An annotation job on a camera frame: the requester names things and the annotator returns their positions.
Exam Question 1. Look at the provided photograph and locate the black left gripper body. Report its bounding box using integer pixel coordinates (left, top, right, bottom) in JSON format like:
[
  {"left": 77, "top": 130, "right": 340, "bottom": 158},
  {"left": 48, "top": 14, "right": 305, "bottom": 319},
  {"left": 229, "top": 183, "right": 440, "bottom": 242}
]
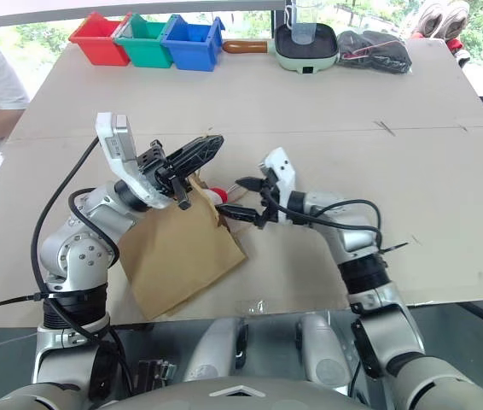
[{"left": 137, "top": 140, "right": 191, "bottom": 197}]

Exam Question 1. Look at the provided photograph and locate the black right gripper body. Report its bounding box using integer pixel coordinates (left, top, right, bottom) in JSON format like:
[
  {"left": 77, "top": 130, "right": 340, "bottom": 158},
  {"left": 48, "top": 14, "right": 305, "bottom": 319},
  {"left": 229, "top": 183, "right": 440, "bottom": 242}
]
[{"left": 254, "top": 167, "right": 283, "bottom": 231}]

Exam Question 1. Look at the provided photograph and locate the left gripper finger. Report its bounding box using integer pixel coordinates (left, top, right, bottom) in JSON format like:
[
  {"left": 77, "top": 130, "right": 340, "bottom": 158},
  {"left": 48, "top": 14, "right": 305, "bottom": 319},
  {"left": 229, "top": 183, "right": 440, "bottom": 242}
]
[
  {"left": 170, "top": 175, "right": 194, "bottom": 212},
  {"left": 166, "top": 134, "right": 225, "bottom": 179}
]

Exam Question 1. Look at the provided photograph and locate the white red plush toy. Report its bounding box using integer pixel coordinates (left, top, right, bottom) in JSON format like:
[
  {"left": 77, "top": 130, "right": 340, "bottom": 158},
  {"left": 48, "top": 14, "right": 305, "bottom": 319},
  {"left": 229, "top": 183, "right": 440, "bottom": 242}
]
[{"left": 205, "top": 186, "right": 230, "bottom": 206}]

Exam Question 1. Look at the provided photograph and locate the brown paper bag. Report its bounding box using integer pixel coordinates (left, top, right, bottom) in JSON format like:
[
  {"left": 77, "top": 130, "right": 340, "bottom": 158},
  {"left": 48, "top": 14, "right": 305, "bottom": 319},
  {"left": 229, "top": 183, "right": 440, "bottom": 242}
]
[{"left": 117, "top": 173, "right": 249, "bottom": 321}]

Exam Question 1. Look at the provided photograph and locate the black bag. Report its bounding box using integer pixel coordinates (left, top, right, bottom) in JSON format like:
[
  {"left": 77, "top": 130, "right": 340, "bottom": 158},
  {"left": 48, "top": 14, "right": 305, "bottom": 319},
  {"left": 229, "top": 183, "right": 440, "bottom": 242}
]
[{"left": 335, "top": 29, "right": 414, "bottom": 75}]

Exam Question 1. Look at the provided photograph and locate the clear plastic scrap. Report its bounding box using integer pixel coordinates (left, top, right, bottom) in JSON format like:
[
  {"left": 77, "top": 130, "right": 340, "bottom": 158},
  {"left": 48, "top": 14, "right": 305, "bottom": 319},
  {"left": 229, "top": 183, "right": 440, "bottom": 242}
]
[{"left": 236, "top": 300, "right": 269, "bottom": 316}]

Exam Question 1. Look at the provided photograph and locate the blue plastic bin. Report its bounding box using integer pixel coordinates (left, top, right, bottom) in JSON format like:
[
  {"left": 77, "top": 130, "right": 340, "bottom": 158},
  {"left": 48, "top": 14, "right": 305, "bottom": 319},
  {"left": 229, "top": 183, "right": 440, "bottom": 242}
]
[{"left": 160, "top": 14, "right": 226, "bottom": 73}]

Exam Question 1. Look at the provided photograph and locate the green plastic bin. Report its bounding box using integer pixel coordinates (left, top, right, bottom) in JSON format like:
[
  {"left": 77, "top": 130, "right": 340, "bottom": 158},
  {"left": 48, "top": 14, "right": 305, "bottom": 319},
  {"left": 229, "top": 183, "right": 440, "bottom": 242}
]
[{"left": 113, "top": 13, "right": 179, "bottom": 69}]

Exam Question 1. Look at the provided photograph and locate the silver left robot thigh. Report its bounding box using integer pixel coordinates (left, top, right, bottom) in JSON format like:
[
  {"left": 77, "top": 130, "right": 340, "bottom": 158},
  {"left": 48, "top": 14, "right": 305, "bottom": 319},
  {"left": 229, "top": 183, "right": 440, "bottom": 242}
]
[{"left": 183, "top": 317, "right": 250, "bottom": 384}]

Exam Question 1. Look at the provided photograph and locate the silver robot thigh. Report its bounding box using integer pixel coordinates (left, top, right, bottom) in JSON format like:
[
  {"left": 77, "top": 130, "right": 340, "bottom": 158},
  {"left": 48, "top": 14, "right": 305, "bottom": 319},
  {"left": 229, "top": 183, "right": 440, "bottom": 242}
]
[
  {"left": 295, "top": 313, "right": 352, "bottom": 390},
  {"left": 183, "top": 317, "right": 250, "bottom": 384}
]

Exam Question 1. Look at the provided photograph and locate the red plastic bin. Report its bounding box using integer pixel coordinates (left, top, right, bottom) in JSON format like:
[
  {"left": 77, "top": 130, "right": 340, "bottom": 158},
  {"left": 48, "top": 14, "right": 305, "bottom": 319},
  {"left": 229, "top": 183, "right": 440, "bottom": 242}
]
[{"left": 68, "top": 11, "right": 134, "bottom": 67}]

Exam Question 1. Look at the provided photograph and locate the silver right robot thigh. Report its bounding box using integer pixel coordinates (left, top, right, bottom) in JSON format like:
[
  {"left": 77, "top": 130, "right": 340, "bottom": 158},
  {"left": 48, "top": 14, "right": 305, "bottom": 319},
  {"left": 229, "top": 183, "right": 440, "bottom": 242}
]
[{"left": 295, "top": 313, "right": 352, "bottom": 390}]

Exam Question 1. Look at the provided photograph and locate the clear plastic measuring cup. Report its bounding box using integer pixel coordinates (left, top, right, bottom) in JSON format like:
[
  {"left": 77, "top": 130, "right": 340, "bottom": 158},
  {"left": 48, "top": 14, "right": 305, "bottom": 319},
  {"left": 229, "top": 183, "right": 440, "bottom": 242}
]
[{"left": 284, "top": 0, "right": 326, "bottom": 46}]

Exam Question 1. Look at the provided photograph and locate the brown cardboard table cover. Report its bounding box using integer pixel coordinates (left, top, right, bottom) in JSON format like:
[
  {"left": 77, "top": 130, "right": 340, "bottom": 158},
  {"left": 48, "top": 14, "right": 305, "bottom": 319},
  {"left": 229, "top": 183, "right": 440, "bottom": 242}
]
[{"left": 0, "top": 124, "right": 483, "bottom": 331}]

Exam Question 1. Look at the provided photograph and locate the silver robot torso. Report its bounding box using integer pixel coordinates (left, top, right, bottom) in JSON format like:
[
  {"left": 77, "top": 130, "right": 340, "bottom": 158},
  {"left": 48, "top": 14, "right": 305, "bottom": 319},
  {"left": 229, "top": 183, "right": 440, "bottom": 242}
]
[{"left": 104, "top": 374, "right": 381, "bottom": 410}]

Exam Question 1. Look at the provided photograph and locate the red fabric item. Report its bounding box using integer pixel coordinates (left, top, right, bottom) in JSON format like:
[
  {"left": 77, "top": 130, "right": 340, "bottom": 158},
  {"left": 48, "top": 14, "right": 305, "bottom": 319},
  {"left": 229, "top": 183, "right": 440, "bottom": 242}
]
[{"left": 445, "top": 37, "right": 473, "bottom": 66}]

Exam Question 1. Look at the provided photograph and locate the pair of sneakers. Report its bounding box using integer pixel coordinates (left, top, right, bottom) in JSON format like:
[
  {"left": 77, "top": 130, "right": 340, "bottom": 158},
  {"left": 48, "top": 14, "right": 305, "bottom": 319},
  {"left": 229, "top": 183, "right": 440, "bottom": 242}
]
[{"left": 409, "top": 0, "right": 474, "bottom": 42}]

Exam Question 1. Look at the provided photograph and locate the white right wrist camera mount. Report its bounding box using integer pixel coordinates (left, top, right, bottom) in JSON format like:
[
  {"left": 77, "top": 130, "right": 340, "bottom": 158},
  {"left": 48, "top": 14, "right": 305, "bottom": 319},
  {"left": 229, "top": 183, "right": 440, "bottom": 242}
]
[{"left": 258, "top": 147, "right": 298, "bottom": 224}]

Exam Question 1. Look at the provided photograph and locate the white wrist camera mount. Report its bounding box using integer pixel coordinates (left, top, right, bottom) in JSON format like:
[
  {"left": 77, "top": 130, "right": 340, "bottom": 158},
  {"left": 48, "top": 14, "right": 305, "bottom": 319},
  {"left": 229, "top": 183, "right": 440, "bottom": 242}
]
[
  {"left": 95, "top": 112, "right": 175, "bottom": 210},
  {"left": 258, "top": 147, "right": 298, "bottom": 224}
]

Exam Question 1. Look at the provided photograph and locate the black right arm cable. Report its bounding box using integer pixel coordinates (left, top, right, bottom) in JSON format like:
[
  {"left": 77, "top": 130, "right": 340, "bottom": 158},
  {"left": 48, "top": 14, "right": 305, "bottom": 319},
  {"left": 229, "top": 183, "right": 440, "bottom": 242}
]
[{"left": 261, "top": 187, "right": 386, "bottom": 254}]

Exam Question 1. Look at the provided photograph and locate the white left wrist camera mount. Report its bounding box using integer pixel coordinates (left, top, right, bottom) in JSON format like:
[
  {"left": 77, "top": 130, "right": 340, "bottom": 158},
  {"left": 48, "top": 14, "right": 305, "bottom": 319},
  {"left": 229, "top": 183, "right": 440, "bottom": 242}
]
[{"left": 95, "top": 112, "right": 175, "bottom": 210}]

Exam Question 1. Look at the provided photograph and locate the green pan brown handle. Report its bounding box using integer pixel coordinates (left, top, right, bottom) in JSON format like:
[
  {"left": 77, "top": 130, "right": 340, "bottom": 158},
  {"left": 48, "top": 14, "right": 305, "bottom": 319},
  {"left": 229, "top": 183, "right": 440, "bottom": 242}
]
[{"left": 223, "top": 22, "right": 340, "bottom": 76}]

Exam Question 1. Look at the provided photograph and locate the black window post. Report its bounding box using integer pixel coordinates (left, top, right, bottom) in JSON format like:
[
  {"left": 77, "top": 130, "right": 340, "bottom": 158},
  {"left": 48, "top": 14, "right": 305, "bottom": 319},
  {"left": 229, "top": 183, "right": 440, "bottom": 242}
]
[{"left": 271, "top": 0, "right": 288, "bottom": 40}]

